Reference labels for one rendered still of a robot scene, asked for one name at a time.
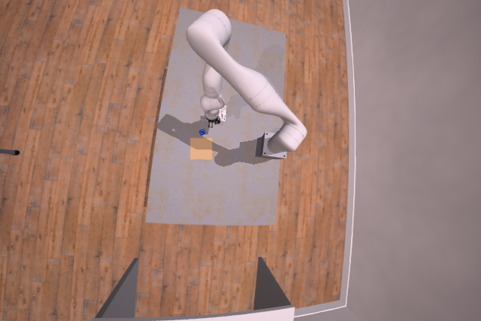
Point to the peach flat square mat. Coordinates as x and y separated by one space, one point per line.
200 148

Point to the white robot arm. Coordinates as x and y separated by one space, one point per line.
207 36

